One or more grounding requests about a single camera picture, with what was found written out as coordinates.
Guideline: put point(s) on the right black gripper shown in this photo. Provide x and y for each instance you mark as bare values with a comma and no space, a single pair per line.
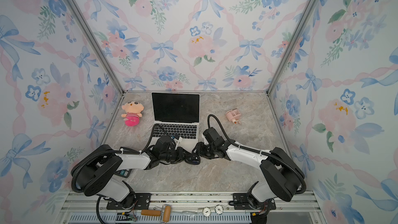
199,146

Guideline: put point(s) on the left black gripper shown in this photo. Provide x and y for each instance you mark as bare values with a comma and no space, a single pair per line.
180,155

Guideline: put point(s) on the silver laptop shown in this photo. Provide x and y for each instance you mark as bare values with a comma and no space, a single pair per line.
179,115

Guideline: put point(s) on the black wireless mouse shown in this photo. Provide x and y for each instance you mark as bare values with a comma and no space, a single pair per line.
193,160

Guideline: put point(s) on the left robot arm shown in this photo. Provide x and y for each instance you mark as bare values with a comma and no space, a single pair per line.
94,175

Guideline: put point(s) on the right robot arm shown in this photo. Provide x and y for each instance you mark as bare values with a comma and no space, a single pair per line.
283,178

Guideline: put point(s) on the pink small toy appliance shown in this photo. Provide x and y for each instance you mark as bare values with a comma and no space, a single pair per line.
234,116

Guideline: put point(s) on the white round knob left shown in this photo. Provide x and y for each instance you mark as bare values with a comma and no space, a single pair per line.
206,212

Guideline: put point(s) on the white round knob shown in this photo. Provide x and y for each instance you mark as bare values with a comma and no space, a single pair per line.
206,212
219,209

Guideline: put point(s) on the white round knob right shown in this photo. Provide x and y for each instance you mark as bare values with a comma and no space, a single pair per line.
219,209

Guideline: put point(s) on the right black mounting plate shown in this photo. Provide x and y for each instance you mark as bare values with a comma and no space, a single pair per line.
242,201

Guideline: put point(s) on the black mounting plate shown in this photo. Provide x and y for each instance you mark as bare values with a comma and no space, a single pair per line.
242,201
137,201

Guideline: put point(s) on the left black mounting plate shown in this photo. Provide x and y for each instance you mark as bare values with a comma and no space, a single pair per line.
137,201

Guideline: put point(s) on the black calculator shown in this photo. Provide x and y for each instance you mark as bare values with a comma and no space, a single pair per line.
123,173

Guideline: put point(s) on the pink plush doll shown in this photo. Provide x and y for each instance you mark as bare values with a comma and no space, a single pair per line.
133,113

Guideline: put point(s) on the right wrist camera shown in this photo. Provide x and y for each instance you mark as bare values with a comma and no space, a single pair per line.
207,137

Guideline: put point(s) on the wooden handle roller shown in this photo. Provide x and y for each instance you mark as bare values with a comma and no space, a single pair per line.
164,212

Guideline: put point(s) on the aluminium front rail frame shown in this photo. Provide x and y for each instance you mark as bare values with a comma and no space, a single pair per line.
187,208

